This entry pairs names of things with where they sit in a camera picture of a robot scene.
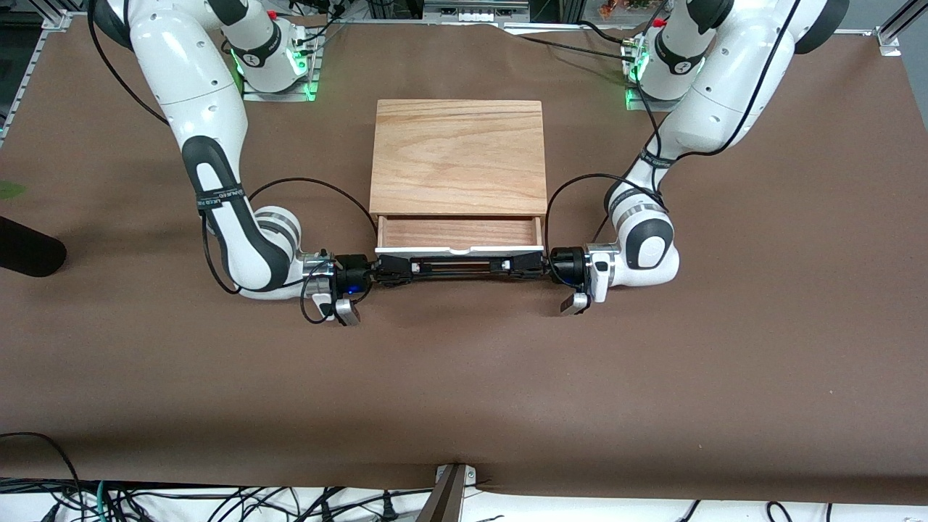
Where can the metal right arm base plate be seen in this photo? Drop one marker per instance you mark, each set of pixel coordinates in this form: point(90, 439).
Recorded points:
point(290, 96)

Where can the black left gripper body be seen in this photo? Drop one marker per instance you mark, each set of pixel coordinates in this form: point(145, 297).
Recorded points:
point(566, 264)

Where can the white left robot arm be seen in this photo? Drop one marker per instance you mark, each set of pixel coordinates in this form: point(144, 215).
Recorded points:
point(725, 80)

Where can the wooden drawer cabinet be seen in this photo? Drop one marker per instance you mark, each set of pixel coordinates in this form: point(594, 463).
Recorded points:
point(457, 152)

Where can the aluminium frame profile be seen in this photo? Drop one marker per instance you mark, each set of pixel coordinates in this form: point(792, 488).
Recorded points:
point(25, 76)
point(888, 40)

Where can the brown camera mount bracket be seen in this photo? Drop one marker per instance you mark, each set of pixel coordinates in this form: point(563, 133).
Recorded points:
point(446, 500)

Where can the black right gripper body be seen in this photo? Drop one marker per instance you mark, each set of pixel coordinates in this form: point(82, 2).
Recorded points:
point(353, 270)

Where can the brown table cover sheet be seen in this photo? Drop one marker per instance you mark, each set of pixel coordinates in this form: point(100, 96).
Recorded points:
point(464, 377)

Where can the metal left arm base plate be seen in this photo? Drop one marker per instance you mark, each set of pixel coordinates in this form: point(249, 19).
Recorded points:
point(638, 103)

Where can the black cylindrical object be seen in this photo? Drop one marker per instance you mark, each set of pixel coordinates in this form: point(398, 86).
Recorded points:
point(29, 250)

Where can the green leaf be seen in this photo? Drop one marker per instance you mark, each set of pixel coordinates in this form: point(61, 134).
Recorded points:
point(9, 188)

